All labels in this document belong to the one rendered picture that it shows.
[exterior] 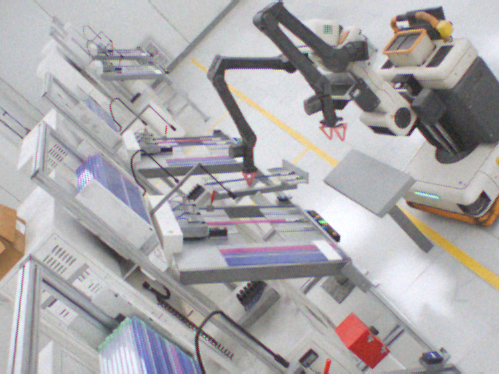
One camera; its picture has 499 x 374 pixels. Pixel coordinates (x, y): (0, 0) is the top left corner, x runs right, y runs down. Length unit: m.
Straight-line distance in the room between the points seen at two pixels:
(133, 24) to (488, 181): 7.80
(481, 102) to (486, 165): 0.31
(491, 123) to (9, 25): 8.14
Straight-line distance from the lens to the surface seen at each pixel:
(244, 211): 3.20
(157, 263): 2.41
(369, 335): 2.34
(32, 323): 1.37
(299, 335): 2.81
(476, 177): 3.34
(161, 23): 10.43
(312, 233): 2.97
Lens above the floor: 2.29
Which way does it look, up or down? 25 degrees down
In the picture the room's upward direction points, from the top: 47 degrees counter-clockwise
